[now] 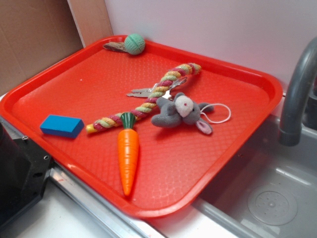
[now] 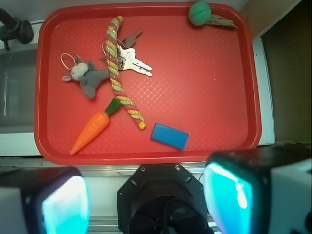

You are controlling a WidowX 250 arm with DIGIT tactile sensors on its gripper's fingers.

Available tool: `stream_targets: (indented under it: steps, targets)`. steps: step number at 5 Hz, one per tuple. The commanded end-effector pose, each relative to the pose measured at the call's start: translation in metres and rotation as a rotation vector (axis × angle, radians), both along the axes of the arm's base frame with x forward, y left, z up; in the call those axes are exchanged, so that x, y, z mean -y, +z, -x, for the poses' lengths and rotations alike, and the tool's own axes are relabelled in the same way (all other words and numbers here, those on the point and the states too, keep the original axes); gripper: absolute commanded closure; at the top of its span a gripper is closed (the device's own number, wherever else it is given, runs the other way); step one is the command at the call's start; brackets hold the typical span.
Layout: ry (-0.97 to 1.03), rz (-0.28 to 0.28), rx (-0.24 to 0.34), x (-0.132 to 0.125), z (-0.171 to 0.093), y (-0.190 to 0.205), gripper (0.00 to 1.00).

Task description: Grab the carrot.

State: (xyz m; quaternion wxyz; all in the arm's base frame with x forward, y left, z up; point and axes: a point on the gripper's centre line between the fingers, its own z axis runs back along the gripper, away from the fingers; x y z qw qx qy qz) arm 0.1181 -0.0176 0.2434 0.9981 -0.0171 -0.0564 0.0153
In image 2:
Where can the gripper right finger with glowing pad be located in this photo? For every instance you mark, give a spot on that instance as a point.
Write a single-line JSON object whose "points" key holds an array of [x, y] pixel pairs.
{"points": [[266, 190]]}

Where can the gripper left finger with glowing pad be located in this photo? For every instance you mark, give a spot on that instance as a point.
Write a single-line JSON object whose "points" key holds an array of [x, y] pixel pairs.
{"points": [[44, 201]]}

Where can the orange toy carrot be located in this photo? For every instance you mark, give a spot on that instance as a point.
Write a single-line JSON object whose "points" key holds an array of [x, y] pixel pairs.
{"points": [[96, 124]]}

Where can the blue rectangular block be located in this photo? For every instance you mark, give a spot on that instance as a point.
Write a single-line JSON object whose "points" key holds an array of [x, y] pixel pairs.
{"points": [[169, 136]]}

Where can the red plastic tray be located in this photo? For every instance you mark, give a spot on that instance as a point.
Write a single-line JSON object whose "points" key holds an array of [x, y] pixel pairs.
{"points": [[204, 83]]}

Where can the brown wood piece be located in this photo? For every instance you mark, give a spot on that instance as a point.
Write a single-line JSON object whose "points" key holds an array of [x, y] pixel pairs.
{"points": [[221, 22]]}

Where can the green rubber ball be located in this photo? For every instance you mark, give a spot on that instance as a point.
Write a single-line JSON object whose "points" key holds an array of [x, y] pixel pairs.
{"points": [[199, 14]]}

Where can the dark grey key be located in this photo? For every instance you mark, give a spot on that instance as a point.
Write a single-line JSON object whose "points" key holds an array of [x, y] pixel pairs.
{"points": [[129, 41]]}

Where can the black octagonal mount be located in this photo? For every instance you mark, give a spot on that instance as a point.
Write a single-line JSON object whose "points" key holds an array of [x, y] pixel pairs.
{"points": [[162, 199]]}

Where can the grey plush bunny keychain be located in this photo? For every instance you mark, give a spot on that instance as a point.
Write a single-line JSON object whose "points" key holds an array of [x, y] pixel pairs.
{"points": [[85, 74]]}

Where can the silver keys on ring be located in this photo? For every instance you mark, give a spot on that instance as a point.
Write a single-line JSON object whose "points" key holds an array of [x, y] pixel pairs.
{"points": [[119, 59]]}

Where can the red green twisted rope toy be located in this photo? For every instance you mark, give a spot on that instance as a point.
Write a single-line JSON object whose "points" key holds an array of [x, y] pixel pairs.
{"points": [[129, 106]]}

